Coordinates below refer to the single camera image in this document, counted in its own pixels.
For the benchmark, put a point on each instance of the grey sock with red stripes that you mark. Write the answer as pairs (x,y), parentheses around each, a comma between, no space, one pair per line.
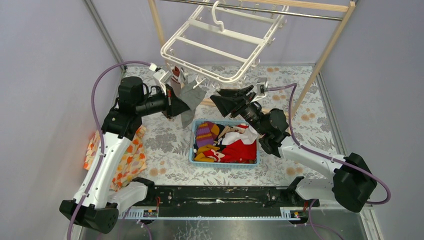
(175,84)

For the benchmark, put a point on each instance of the red white patterned sock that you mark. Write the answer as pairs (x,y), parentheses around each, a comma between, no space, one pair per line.
(209,156)

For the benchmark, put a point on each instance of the blue plastic sock basket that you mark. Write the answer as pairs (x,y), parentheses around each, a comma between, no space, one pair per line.
(224,127)

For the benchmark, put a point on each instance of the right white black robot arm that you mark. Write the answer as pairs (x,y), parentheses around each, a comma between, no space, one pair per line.
(350,181)

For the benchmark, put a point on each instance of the floral patterned table mat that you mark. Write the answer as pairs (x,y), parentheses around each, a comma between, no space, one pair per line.
(167,143)

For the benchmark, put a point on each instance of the grey striped cuff sock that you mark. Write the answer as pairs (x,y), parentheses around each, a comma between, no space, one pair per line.
(182,80)

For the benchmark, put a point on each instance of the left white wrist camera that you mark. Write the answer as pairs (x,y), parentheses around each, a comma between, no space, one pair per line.
(161,78)

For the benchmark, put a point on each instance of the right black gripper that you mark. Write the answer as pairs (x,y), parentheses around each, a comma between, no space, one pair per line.
(233,101)

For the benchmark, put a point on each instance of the metal hanging rod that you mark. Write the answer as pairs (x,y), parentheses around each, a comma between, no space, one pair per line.
(254,10)

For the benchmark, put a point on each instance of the santa pattern white sock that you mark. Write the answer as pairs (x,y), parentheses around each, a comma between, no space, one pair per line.
(242,132)

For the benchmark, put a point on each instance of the white plastic clip hanger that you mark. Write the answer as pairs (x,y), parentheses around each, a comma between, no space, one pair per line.
(236,36)

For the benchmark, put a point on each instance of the purple orange striped sock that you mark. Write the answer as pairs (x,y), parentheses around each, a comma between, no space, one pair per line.
(206,134)

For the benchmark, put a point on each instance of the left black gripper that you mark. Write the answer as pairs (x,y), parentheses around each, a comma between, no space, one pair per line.
(168,102)

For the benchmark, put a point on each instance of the orange floral cloth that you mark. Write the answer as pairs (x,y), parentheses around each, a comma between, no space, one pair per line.
(132,163)

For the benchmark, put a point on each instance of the plain dark grey sock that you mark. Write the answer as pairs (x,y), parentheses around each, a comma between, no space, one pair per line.
(192,96)

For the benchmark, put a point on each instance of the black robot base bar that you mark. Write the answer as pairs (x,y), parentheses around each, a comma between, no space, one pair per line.
(175,196)

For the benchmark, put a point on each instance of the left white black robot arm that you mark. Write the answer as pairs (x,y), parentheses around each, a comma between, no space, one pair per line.
(94,206)

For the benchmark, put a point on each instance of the red santa body sock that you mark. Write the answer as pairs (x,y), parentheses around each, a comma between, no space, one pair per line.
(239,153)

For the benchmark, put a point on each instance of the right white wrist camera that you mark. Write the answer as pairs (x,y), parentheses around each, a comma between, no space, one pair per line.
(262,87)

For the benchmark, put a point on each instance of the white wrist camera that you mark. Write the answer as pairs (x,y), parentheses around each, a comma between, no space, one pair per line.
(262,87)
(161,78)

